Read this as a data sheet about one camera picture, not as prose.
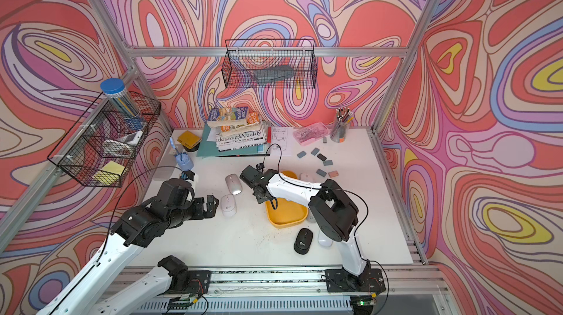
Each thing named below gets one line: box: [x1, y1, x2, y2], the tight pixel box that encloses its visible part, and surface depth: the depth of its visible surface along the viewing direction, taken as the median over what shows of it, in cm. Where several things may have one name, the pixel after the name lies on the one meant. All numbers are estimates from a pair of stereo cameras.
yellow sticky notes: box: [91, 160, 126, 186], surface depth 69 cm
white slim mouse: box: [317, 229, 334, 247], surface depth 83 cm
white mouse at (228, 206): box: [220, 194, 238, 218], surface depth 90 cm
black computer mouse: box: [293, 227, 314, 255], surface depth 82 cm
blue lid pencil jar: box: [99, 77, 146, 132], surface depth 75 cm
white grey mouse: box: [225, 173, 244, 196], surface depth 99 cm
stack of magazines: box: [206, 106, 268, 152], surface depth 110 cm
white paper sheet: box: [271, 126, 294, 157], surface depth 118 cm
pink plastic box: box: [293, 122, 331, 146], surface depth 121 cm
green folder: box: [196, 123, 271, 158], surface depth 110 cm
